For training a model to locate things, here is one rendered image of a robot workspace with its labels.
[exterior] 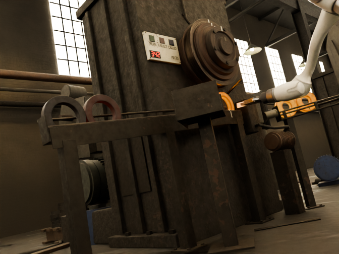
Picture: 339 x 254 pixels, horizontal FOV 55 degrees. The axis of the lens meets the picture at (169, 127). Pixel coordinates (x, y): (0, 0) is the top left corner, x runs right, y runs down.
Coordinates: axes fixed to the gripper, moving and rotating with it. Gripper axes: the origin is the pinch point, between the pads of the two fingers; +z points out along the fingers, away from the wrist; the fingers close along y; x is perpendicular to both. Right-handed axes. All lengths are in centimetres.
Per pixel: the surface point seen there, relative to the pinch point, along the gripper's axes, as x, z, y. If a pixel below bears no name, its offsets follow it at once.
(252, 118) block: -9.0, 0.9, 11.7
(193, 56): 30.5, 5.2, -33.6
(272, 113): -6.8, -5.9, 26.1
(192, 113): -12, -26, -76
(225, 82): 15.4, 3.8, -8.7
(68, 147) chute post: -21, 0, -122
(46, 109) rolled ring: -4, 4, -128
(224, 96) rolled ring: 6.3, 5.2, -10.2
